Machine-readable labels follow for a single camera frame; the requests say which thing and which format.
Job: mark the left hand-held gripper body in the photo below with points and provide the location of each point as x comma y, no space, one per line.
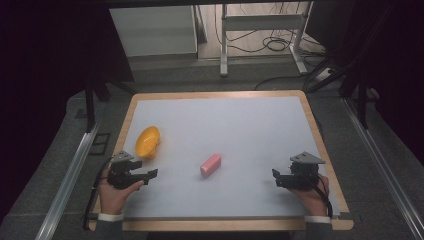
120,175

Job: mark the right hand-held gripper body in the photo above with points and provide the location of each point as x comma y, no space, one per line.
304,173

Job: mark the yellow plastic bowl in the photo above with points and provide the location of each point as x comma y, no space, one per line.
146,142

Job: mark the pink soap bar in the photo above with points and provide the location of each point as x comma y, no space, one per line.
210,165

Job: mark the person's left hand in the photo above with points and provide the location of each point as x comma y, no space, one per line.
111,200

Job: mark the person's right hand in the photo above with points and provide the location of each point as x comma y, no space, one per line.
313,201

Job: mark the white table mat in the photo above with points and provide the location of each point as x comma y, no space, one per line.
233,133

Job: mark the black stand leg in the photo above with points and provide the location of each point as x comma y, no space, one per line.
89,106

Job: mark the wooden table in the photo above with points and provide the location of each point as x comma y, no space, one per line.
216,225

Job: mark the white power strip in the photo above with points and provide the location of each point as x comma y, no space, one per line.
324,74

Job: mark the white board panel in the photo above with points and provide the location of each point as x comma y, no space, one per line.
153,30

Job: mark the aluminium rail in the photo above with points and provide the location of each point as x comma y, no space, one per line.
66,186
386,173

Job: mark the white metal desk frame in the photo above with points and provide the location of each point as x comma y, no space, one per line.
224,40

